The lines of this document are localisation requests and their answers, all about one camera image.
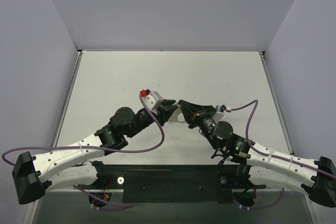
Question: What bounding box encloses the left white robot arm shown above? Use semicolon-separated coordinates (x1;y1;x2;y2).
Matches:
12;98;178;205

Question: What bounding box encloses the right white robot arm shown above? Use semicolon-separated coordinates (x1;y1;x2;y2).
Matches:
178;100;335;208

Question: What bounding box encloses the aluminium table frame rail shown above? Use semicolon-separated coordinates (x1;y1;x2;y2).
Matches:
22;50;83;224

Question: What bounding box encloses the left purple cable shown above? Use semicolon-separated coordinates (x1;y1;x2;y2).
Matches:
1;95;166;167

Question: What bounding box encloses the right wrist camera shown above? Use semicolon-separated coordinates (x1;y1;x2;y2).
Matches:
213;105;232;121

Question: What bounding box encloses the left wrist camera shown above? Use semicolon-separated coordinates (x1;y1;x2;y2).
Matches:
140;89;163;111

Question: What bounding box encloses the purple cable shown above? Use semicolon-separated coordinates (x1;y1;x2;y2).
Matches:
229;99;336;179
1;95;166;167

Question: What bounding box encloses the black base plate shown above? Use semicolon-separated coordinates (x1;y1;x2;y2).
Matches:
80;165;266;204

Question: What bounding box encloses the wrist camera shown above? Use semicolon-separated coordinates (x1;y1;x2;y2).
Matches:
140;89;163;111
213;105;232;121

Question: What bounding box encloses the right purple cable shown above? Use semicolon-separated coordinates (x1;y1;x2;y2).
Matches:
229;99;336;179

